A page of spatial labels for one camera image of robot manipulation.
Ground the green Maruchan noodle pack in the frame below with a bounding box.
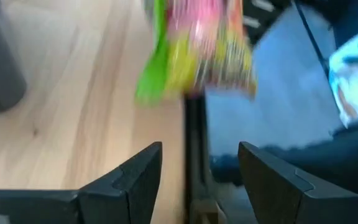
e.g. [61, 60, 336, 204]
[134, 0, 258, 107]

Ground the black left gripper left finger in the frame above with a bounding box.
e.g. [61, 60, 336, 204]
[0, 141, 163, 224]

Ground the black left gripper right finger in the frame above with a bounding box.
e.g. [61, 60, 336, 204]
[237, 141, 358, 224]

